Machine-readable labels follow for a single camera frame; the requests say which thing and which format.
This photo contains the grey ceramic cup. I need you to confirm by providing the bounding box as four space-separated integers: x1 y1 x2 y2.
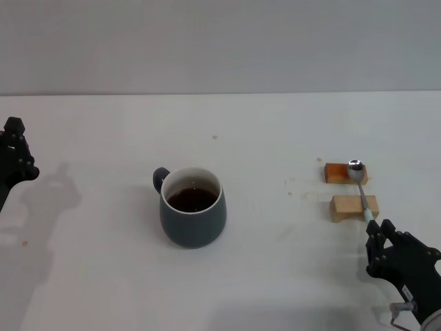
152 166 228 249

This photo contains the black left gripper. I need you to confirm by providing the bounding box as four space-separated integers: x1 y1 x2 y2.
0 117 40 213

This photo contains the orange stained wooden block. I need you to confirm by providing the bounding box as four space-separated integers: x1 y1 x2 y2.
324 163 369 185

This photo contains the grey gripper cable with connectors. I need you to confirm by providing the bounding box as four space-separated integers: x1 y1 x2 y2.
389 300 423 330

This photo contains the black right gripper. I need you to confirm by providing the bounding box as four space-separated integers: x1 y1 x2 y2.
365 219 441 323

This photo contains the dark coffee liquid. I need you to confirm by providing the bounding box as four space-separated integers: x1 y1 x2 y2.
167 187 220 213

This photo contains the light notched wooden block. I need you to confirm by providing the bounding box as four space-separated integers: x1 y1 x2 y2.
329 194 380 224

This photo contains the blue handled metal spoon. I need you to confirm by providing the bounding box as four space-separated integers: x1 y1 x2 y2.
347 159 376 227

